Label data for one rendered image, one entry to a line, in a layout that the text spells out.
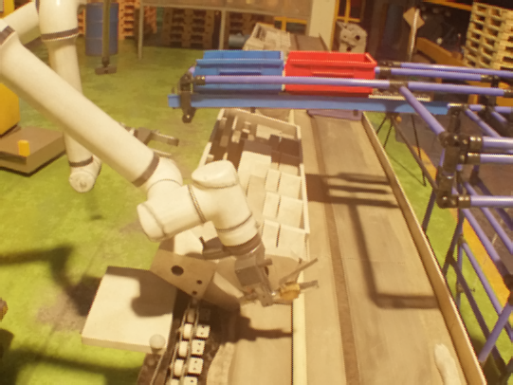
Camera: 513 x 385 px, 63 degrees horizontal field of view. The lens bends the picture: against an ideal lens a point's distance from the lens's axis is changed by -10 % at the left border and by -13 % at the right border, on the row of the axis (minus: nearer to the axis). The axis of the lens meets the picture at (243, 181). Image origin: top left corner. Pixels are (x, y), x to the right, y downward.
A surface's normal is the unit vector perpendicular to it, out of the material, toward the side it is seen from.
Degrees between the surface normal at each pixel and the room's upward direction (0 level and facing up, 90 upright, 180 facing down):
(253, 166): 45
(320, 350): 0
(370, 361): 0
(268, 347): 0
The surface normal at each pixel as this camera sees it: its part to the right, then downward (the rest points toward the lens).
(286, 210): 0.18, -0.52
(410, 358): 0.09, -0.89
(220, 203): 0.18, 0.35
